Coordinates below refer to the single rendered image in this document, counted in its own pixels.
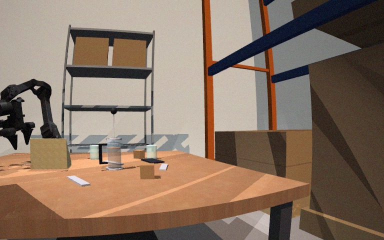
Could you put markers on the glass french press with plunger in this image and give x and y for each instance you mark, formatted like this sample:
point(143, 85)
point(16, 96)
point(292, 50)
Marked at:
point(114, 150)

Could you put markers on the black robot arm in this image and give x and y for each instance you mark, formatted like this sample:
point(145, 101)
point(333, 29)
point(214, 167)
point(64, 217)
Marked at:
point(9, 105)

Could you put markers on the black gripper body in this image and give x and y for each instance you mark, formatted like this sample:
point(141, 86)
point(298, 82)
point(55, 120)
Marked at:
point(17, 123)

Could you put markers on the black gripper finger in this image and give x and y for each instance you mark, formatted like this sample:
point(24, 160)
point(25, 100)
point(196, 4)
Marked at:
point(13, 140)
point(27, 135)

